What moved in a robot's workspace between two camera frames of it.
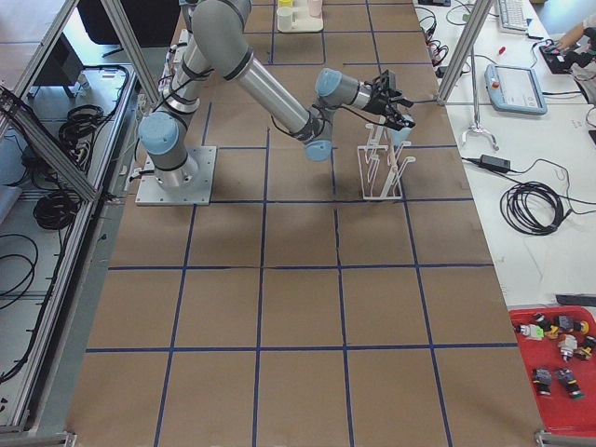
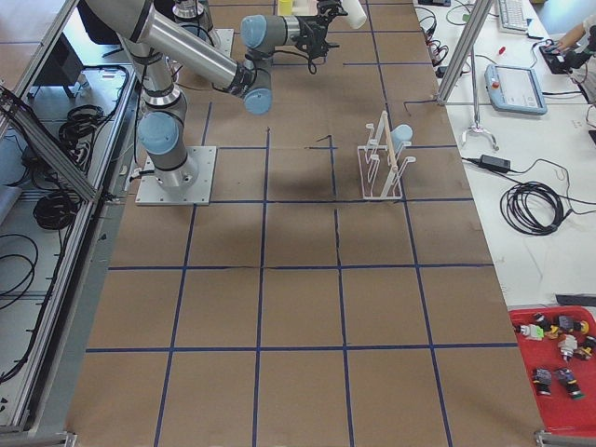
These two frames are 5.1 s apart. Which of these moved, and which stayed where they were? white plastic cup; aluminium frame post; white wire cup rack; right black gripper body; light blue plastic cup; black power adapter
Moved: white plastic cup; right black gripper body
Stayed: aluminium frame post; light blue plastic cup; white wire cup rack; black power adapter
